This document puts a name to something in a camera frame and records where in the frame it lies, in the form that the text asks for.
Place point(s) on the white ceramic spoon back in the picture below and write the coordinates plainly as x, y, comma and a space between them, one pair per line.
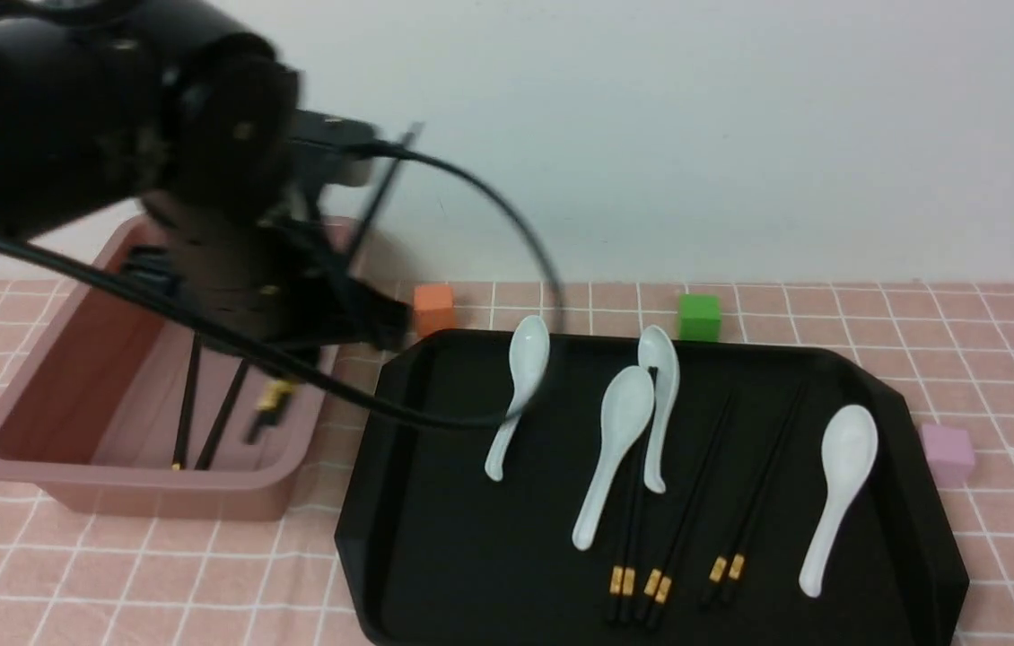
656, 350

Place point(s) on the black chopstick in bin left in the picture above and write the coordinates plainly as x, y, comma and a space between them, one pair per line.
187, 406

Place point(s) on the orange cube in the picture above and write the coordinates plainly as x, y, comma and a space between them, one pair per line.
434, 308

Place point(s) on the pink cube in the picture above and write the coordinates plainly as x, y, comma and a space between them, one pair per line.
949, 453

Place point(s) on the black chopstick in bin right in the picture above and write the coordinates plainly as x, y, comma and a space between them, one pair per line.
223, 416

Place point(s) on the black gold-banded chopstick right pair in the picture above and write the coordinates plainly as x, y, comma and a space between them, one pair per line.
711, 589

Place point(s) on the black chopstick in bin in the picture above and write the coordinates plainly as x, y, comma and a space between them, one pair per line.
223, 416
187, 406

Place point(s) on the white ceramic spoon far left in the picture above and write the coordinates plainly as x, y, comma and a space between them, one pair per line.
530, 348

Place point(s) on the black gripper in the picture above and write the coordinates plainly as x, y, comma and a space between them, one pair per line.
247, 247

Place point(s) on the black gold-banded chopstick diagonal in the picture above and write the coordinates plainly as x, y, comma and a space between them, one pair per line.
685, 523

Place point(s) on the white ceramic spoon centre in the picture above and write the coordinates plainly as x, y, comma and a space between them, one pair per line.
626, 409

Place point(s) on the pink rectangular plastic bin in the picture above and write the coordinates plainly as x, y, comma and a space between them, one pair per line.
92, 416

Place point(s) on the green cube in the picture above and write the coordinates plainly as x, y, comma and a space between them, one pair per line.
699, 317

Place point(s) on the white ceramic spoon right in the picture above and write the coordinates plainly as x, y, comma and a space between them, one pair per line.
848, 452

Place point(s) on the black plastic tray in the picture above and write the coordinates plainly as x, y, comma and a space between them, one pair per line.
435, 553

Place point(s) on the white ceramic spoon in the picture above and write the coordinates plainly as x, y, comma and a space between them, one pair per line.
656, 350
848, 452
626, 409
530, 348

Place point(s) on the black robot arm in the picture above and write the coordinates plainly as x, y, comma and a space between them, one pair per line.
159, 148

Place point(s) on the pink checkered tablecloth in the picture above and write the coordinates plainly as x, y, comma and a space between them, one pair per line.
74, 579

